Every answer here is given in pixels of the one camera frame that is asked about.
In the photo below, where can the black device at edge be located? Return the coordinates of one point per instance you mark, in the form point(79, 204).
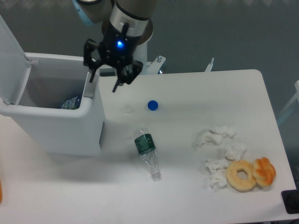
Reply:
point(291, 201)

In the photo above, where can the plain ring donut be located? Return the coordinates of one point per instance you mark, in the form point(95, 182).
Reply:
point(239, 175)

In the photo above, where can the orange object at edge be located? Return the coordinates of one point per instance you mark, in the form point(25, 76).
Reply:
point(1, 194)

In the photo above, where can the white mounting plate with bolt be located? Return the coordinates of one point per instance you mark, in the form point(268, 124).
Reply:
point(156, 66)

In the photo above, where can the white bottle cap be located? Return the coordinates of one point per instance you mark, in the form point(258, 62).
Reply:
point(127, 109)

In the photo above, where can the white frame at right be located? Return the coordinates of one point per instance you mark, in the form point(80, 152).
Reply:
point(289, 107)

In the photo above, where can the crumpled white tissue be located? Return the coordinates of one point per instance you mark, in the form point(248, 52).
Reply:
point(218, 180)
point(235, 151)
point(208, 138)
point(225, 131)
point(214, 165)

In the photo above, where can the white lidded trash can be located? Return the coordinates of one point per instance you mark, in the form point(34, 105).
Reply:
point(32, 87)

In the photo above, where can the orange twisted bread roll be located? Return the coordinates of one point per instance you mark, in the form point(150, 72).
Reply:
point(263, 172)

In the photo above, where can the crumpled white tissue bottom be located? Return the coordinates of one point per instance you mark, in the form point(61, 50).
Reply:
point(218, 180)

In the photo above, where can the crumpled white tissue top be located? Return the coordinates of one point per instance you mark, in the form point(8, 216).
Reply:
point(225, 131)

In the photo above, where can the crushed clear plastic bottle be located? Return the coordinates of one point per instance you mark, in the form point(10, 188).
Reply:
point(147, 150)

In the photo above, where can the colourful wrapper inside can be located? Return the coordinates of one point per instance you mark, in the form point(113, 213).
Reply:
point(72, 103)

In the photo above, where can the crumpled white tissue middle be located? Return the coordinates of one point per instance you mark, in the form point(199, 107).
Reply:
point(235, 151)

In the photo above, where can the crumpled white tissue lower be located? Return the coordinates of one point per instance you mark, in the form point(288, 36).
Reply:
point(214, 165)

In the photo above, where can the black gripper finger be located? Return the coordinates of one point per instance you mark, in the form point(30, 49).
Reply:
point(127, 73)
point(93, 64)

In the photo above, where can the white bracket behind table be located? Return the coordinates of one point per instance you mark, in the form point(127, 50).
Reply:
point(210, 66)

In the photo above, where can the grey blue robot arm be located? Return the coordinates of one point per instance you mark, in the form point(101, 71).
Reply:
point(136, 12)

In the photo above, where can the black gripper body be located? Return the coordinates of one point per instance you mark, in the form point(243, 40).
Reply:
point(111, 54)

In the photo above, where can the crumpled white tissue left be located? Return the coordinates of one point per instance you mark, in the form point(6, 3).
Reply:
point(208, 138)

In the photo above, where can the blue bottle cap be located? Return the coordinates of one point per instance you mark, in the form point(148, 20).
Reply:
point(152, 105)

